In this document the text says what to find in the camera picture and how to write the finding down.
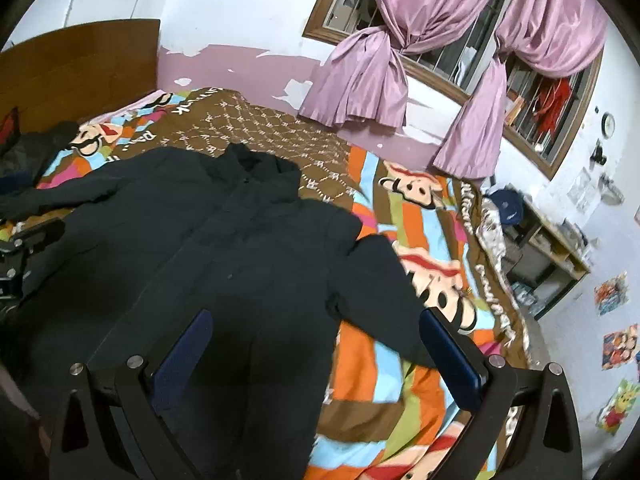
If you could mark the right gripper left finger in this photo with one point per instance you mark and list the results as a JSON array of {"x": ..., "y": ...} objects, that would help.
[{"x": 109, "y": 425}]

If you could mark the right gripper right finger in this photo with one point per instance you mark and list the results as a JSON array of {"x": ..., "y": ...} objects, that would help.
[{"x": 545, "y": 444}]

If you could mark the large black jacket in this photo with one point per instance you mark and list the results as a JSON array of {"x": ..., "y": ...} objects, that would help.
[{"x": 172, "y": 232}]

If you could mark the dark clothes pile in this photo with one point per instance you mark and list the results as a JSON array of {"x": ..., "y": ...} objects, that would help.
[{"x": 26, "y": 156}]

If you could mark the colourful cartoon bed quilt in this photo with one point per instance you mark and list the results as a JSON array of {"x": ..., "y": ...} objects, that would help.
[{"x": 375, "y": 400}]

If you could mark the brown wooden headboard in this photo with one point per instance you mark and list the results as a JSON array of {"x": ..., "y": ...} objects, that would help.
[{"x": 76, "y": 73}]

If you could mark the wooden side shelf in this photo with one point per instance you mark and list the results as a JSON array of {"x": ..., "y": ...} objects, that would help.
[{"x": 541, "y": 264}]

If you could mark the dark blue cap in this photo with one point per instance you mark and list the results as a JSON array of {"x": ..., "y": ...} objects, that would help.
[{"x": 510, "y": 205}]

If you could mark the red hanging garment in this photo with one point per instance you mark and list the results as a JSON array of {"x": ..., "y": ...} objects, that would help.
[{"x": 551, "y": 98}]

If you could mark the right pink curtain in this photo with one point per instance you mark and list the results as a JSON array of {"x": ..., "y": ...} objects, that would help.
[{"x": 556, "y": 38}]

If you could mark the pink curtain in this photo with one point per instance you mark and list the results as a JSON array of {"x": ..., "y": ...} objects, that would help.
[
  {"x": 556, "y": 38},
  {"x": 364, "y": 79}
]

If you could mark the left pink curtain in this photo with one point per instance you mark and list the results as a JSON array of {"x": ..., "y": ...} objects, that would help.
[{"x": 364, "y": 79}]

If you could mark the winnie pooh wall sticker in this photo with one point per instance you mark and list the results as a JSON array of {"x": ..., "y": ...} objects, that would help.
[{"x": 618, "y": 407}]

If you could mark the cartoon wall sticker middle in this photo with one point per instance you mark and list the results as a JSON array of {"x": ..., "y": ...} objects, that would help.
[{"x": 620, "y": 347}]

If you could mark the cartoon wall sticker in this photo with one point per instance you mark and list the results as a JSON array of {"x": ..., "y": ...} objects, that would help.
[
  {"x": 611, "y": 294},
  {"x": 620, "y": 347}
]

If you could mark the cartoon wall sticker upper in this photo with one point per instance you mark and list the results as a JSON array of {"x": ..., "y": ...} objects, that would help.
[{"x": 611, "y": 294}]

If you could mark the small wall shelf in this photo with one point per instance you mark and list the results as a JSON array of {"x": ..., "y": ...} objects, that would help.
[{"x": 611, "y": 195}]

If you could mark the round wall clock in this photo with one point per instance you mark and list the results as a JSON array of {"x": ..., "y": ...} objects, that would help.
[{"x": 608, "y": 126}]

